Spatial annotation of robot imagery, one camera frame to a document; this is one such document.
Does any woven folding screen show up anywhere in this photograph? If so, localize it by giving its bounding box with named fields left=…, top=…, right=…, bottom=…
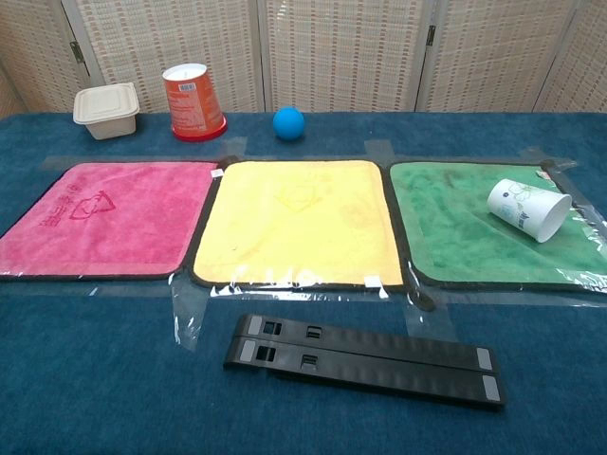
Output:
left=0, top=0, right=607, bottom=119

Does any orange upturned paper cup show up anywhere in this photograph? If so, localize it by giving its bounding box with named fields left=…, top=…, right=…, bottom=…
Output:
left=161, top=63, right=229, bottom=142

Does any clear plastic sheet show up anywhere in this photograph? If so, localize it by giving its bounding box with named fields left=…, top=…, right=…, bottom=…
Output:
left=40, top=144, right=607, bottom=352

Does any white floral paper cup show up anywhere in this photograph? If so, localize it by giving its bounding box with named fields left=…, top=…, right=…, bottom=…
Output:
left=487, top=178, right=573, bottom=244

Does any black plastic bar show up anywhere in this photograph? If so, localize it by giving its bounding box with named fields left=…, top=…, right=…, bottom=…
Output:
left=222, top=335, right=507, bottom=411
left=235, top=313, right=500, bottom=373

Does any blue ball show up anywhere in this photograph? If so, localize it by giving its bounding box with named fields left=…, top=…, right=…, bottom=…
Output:
left=272, top=106, right=305, bottom=141

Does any pink towel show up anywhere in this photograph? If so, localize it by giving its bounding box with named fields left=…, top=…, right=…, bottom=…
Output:
left=0, top=160, right=220, bottom=282

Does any green towel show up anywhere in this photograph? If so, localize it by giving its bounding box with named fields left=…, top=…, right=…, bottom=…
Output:
left=387, top=159, right=607, bottom=291

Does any beige lidded food container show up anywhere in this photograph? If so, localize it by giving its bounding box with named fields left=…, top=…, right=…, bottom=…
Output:
left=72, top=82, right=141, bottom=141

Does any yellow towel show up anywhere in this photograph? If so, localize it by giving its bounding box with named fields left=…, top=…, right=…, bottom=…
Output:
left=189, top=159, right=405, bottom=289

